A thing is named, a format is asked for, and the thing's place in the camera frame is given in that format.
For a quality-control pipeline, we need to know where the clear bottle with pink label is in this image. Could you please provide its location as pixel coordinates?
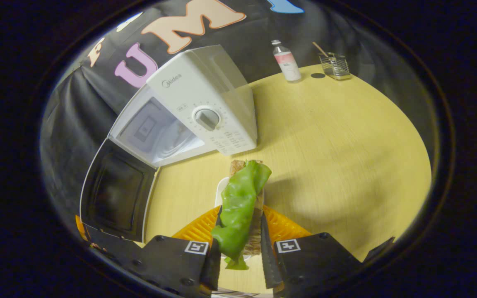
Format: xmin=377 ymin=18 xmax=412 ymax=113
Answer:
xmin=270 ymin=40 xmax=302 ymax=83

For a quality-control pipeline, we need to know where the white microwave oven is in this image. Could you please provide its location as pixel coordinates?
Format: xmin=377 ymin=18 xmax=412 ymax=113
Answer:
xmin=80 ymin=45 xmax=259 ymax=243

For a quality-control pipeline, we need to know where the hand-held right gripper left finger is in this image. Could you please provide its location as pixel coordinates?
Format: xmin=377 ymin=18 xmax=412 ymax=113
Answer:
xmin=133 ymin=205 xmax=222 ymax=298

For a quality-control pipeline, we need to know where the wire mesh basket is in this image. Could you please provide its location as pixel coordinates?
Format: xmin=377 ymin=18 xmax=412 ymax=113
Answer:
xmin=318 ymin=52 xmax=352 ymax=81

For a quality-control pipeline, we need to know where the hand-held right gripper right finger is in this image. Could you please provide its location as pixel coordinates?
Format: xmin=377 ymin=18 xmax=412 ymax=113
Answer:
xmin=260 ymin=206 xmax=363 ymax=298

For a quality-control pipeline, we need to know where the wooden stick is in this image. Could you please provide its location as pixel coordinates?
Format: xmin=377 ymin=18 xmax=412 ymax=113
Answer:
xmin=312 ymin=41 xmax=329 ymax=58

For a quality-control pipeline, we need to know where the sandwich with green lettuce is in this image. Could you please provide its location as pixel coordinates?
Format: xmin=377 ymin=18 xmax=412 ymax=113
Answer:
xmin=211 ymin=159 xmax=272 ymax=271

